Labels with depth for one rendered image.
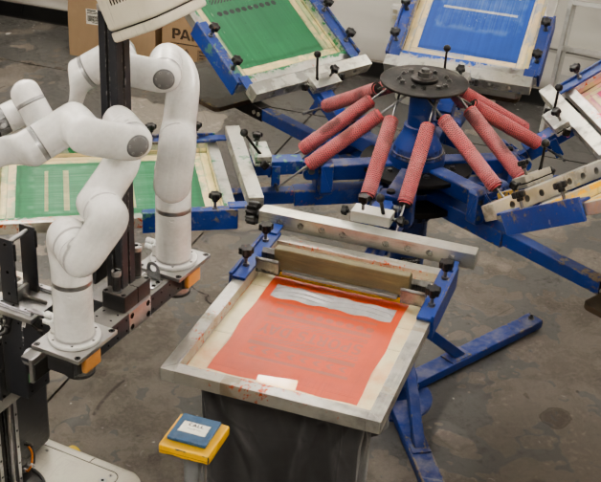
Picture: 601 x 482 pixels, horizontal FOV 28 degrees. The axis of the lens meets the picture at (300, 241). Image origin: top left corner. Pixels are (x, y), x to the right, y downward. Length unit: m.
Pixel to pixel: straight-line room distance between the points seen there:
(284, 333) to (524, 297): 2.33
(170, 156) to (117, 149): 0.38
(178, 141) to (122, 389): 1.90
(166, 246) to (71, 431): 1.47
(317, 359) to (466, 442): 1.44
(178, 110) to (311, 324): 0.73
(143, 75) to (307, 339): 0.86
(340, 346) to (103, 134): 0.99
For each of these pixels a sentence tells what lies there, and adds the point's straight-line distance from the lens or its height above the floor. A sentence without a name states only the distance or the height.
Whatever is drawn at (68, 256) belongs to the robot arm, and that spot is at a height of 1.42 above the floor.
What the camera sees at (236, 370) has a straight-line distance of 3.13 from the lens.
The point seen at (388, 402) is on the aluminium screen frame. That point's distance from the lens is 2.99.
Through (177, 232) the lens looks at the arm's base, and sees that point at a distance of 3.16.
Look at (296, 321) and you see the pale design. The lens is 3.33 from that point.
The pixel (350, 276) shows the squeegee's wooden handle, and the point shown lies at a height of 1.02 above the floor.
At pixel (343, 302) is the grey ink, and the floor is 0.96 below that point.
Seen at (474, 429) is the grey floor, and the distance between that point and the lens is 4.59.
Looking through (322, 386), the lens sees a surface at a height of 0.95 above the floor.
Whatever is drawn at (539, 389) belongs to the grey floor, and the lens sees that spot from 4.87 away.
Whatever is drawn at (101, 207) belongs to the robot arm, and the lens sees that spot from 2.67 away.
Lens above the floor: 2.75
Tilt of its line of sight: 29 degrees down
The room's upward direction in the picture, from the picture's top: 3 degrees clockwise
